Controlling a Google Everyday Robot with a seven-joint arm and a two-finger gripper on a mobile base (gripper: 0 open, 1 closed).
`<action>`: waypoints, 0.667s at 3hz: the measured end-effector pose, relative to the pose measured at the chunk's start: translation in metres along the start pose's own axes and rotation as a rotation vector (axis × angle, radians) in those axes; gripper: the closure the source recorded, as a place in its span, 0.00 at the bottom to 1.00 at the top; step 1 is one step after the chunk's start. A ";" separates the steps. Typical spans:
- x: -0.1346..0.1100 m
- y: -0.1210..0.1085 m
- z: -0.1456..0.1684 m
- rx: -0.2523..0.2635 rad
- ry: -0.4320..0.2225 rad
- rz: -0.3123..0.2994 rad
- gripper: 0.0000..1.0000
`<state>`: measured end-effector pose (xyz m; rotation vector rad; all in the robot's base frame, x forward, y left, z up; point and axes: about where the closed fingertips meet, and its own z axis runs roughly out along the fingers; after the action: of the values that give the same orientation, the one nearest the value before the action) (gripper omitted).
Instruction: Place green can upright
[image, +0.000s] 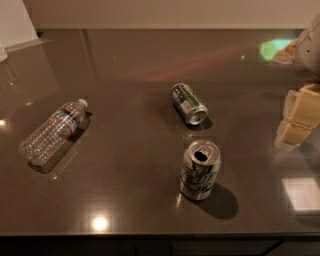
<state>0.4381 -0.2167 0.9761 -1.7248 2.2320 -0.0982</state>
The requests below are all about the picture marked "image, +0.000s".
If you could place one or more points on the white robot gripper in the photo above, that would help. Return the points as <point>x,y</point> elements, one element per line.
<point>308,55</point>

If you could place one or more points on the white and green soda can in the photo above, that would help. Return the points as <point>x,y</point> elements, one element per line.
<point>201,163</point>

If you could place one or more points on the clear plastic water bottle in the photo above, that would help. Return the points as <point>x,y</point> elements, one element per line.
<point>39,147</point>

